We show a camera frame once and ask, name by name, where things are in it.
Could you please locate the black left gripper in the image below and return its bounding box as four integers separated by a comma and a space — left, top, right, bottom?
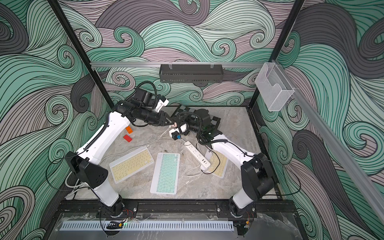
140, 109, 175, 128

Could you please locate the white charging cable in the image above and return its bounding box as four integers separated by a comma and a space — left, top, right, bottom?
101, 122, 208, 178

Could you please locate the white power strip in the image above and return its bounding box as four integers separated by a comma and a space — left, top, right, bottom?
184, 141, 211, 171

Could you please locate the black usb cable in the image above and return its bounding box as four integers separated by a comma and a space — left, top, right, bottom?
201, 148, 223, 175

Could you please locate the yellow keyboard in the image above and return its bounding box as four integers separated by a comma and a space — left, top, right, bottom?
109, 147, 154, 184
205, 150, 229, 179

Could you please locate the green white keyboard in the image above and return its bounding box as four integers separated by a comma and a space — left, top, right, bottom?
150, 153, 180, 195

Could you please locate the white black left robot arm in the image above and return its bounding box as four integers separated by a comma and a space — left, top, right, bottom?
64, 86, 173, 218

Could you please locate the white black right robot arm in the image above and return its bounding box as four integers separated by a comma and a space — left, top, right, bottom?
171, 106, 276, 217

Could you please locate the black white chessboard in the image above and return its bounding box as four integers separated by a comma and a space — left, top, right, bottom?
171, 105, 221, 131

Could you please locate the orange tag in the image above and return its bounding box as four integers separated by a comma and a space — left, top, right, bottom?
126, 127, 133, 134

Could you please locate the red tag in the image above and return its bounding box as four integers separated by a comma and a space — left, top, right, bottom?
123, 135, 132, 143

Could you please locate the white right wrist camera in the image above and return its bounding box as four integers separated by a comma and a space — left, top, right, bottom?
169, 124, 189, 140

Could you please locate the black wall tray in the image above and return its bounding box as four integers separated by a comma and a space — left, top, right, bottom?
159, 65, 224, 84

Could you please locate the aluminium rail back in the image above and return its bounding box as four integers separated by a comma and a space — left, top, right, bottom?
90, 61, 264, 69

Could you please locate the aluminium rail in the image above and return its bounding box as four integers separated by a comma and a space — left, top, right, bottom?
272, 60, 384, 223
90, 61, 264, 69

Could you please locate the clear plastic wall box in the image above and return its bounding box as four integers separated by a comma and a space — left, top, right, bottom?
255, 62, 295, 112

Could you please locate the white slotted cable duct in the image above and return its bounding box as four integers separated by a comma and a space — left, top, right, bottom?
60, 221, 235, 232

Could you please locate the thick white power cord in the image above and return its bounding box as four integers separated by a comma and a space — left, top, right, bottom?
62, 170, 91, 200

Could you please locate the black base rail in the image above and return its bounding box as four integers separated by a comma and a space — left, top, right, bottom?
58, 199, 297, 218

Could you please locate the aluminium rail right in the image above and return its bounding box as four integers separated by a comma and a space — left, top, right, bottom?
272, 60, 384, 223

